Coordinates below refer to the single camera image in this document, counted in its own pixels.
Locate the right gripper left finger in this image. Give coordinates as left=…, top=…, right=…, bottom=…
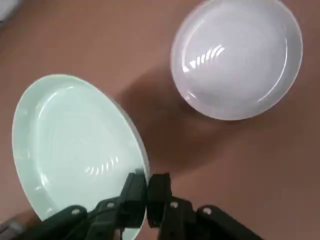
left=32, top=172, right=148, bottom=240

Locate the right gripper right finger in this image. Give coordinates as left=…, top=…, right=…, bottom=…
left=147, top=173, right=263, bottom=240

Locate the light green plate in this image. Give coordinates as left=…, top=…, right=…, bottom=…
left=11, top=73, right=151, bottom=240

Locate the white plate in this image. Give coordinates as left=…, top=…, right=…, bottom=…
left=170, top=0, right=304, bottom=121

